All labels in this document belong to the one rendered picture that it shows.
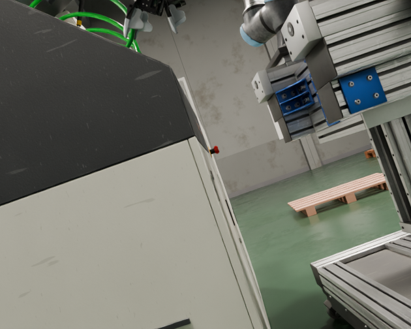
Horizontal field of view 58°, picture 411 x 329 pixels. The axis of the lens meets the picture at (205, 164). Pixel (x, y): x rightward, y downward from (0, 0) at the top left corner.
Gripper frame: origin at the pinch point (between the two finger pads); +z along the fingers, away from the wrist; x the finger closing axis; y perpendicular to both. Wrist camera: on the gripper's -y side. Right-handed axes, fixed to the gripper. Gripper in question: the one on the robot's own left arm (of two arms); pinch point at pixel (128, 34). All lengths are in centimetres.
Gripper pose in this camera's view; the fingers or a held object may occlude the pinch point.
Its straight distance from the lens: 125.7
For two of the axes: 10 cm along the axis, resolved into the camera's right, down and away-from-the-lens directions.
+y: 9.2, 3.9, -0.6
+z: -3.5, 8.9, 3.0
